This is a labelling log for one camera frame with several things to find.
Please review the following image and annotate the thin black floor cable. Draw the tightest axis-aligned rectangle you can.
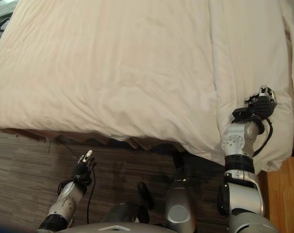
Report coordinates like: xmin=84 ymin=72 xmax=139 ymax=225
xmin=47 ymin=135 xmax=80 ymax=162

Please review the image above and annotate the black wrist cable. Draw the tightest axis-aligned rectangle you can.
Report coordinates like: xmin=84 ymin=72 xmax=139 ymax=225
xmin=252 ymin=117 xmax=274 ymax=156
xmin=86 ymin=163 xmax=97 ymax=224

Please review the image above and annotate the grey robot torso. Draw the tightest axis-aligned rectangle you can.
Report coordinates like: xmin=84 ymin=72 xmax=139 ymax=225
xmin=63 ymin=217 xmax=168 ymax=233

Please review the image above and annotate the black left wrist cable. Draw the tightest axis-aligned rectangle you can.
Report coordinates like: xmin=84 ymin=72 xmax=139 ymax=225
xmin=86 ymin=163 xmax=97 ymax=224

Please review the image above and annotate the brown bed skirt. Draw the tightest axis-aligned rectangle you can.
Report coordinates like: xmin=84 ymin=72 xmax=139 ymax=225
xmin=0 ymin=127 xmax=186 ymax=153

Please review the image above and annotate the white duvet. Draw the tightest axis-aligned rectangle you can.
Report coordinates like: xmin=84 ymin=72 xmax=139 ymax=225
xmin=208 ymin=0 xmax=294 ymax=176

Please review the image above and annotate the cream bed sheet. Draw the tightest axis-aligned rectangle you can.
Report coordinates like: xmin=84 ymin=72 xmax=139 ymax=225
xmin=0 ymin=0 xmax=220 ymax=161

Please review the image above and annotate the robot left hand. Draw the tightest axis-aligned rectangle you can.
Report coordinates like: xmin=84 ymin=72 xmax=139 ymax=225
xmin=73 ymin=150 xmax=96 ymax=182

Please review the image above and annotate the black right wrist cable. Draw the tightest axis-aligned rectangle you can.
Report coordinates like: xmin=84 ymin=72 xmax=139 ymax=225
xmin=252 ymin=117 xmax=274 ymax=156

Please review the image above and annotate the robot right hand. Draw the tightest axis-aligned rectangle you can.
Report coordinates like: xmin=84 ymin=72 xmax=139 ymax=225
xmin=244 ymin=85 xmax=277 ymax=118

